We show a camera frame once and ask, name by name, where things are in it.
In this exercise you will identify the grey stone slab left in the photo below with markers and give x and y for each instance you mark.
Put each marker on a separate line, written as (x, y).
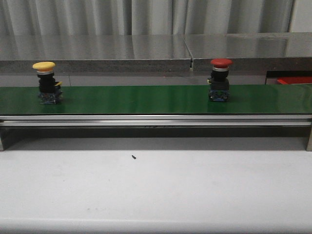
(95, 54)

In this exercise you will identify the grey stone slab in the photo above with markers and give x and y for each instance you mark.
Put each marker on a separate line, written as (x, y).
(95, 54)
(259, 52)

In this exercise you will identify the red plastic bin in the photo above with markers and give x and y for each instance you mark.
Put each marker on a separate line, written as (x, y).
(294, 80)

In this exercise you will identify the green conveyor belt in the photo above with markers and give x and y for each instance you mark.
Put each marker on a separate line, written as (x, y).
(171, 99)

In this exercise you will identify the grey stone slab right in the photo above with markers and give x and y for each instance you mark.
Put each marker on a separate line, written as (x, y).
(259, 52)

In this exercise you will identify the right conveyor support leg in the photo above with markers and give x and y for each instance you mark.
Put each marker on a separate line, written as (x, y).
(308, 146)

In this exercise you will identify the conveyor support leg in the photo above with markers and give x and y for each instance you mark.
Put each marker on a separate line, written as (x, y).
(4, 139)
(308, 146)

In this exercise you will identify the left conveyor support leg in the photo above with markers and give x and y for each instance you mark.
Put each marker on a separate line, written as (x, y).
(4, 139)

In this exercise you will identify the grey curtain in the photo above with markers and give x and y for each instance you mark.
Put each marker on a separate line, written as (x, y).
(143, 17)

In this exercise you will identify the aluminium conveyor frame rail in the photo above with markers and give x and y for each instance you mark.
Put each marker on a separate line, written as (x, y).
(156, 120)

